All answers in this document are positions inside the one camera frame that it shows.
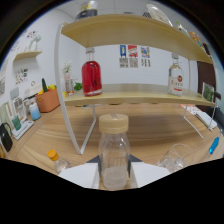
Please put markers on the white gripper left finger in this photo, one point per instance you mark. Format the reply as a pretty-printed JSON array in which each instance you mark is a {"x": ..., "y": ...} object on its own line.
[{"x": 80, "y": 175}]

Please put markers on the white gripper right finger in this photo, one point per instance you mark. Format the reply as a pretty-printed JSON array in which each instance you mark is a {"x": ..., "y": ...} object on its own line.
[{"x": 148, "y": 173}]

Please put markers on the small clear orange-cap bottle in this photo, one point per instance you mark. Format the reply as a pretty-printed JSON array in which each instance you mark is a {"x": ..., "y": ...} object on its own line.
[{"x": 59, "y": 162}]

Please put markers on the clear bottle with tan lid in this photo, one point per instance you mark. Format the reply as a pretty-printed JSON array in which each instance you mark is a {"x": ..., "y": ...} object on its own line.
[{"x": 114, "y": 150}]

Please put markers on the blue liquid bottle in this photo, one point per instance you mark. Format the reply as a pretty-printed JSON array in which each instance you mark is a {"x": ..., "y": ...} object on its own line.
[{"x": 214, "y": 145}]

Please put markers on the clear glass cup with ice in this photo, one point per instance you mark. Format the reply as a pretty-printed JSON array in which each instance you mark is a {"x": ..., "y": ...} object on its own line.
[{"x": 175, "y": 160}]

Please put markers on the blue and white cup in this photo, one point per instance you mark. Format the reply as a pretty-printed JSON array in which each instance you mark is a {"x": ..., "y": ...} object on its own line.
[{"x": 34, "y": 111}]

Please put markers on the green cup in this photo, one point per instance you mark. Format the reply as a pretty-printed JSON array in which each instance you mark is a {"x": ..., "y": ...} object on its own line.
[{"x": 16, "y": 123}]

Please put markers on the white tray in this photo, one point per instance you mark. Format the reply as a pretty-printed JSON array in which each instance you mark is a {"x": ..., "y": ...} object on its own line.
[{"x": 24, "y": 129}]

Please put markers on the orange storage basket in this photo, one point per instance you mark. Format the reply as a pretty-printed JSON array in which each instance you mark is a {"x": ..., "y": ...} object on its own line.
[{"x": 48, "y": 100}]

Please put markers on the black kettle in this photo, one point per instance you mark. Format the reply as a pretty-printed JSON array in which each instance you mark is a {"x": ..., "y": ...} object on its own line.
[{"x": 6, "y": 138}]

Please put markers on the green potted plant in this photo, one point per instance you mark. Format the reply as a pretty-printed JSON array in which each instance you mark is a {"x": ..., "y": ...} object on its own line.
[{"x": 78, "y": 86}]

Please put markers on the clear bottle with red label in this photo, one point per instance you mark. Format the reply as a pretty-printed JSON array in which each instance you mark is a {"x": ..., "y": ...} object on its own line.
[{"x": 175, "y": 80}]

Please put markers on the red liquid glass bottle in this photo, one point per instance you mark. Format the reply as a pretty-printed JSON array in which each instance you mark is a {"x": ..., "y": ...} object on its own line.
[{"x": 91, "y": 78}]

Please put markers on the yellow snack bag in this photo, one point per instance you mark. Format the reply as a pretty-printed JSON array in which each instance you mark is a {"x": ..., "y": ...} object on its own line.
[{"x": 196, "y": 39}]

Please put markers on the black snack packet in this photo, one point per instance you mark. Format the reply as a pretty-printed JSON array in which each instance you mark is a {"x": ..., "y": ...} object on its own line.
[{"x": 87, "y": 10}]

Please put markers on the multicolour wall poster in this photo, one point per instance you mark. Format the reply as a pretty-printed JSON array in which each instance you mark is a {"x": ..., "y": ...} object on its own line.
[{"x": 145, "y": 52}]

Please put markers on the red wall poster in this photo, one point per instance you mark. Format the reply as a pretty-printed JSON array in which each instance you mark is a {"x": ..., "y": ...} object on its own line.
[{"x": 132, "y": 51}]

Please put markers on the blue wall poster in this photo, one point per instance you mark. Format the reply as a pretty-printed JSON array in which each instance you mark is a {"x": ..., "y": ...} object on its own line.
[{"x": 123, "y": 51}]

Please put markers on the wooden wall shelf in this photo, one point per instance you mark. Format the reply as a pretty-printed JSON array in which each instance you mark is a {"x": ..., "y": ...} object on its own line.
[{"x": 28, "y": 55}]

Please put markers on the white frame wooden two-tier shelf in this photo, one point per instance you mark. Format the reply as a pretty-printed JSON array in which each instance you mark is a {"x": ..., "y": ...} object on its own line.
[{"x": 133, "y": 33}]

